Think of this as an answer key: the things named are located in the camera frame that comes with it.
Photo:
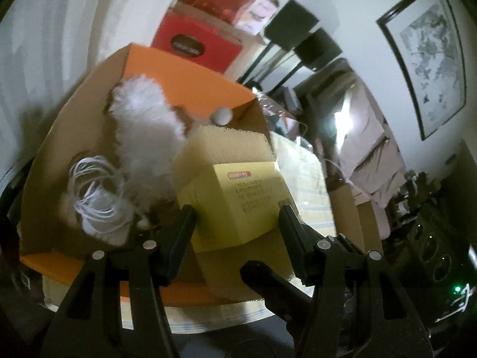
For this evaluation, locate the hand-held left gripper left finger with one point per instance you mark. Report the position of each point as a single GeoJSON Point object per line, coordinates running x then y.
{"type": "Point", "coordinates": [182, 233]}

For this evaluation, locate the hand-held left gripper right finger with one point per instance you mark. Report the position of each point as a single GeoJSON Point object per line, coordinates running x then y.
{"type": "Point", "coordinates": [292, 231]}

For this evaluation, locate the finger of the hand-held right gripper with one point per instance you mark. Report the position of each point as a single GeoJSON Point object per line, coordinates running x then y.
{"type": "Point", "coordinates": [275, 289]}

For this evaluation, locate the yellow printed box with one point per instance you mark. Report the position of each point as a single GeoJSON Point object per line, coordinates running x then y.
{"type": "Point", "coordinates": [238, 201]}

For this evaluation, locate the pale yellow sponge block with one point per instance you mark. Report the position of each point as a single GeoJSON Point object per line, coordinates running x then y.
{"type": "Point", "coordinates": [223, 145]}

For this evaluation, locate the orange cardboard box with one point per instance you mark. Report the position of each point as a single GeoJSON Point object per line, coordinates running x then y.
{"type": "Point", "coordinates": [186, 85]}

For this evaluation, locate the checked yellow tablecloth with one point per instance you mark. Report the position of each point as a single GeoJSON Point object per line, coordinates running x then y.
{"type": "Point", "coordinates": [302, 171]}

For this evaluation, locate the open brown cardboard box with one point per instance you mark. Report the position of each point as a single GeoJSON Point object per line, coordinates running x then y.
{"type": "Point", "coordinates": [354, 216]}

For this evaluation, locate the white fluffy duster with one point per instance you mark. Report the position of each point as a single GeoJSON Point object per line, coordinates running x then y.
{"type": "Point", "coordinates": [143, 134]}

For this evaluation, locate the pink blanket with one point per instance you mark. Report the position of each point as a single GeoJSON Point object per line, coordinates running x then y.
{"type": "Point", "coordinates": [369, 145]}

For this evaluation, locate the clear plastic bag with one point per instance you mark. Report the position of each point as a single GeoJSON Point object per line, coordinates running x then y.
{"type": "Point", "coordinates": [274, 110]}

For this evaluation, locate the black speaker on stand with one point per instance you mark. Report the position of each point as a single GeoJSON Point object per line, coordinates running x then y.
{"type": "Point", "coordinates": [290, 26]}
{"type": "Point", "coordinates": [316, 50]}

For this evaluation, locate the red box with oval label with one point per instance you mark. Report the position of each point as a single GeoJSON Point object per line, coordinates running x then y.
{"type": "Point", "coordinates": [193, 44]}

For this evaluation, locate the pink and white box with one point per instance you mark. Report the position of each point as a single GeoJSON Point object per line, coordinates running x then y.
{"type": "Point", "coordinates": [259, 15]}

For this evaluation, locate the white curtain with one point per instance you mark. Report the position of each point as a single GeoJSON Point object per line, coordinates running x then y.
{"type": "Point", "coordinates": [56, 44]}

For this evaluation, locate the black framed wall picture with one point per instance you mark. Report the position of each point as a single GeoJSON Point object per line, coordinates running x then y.
{"type": "Point", "coordinates": [428, 56]}

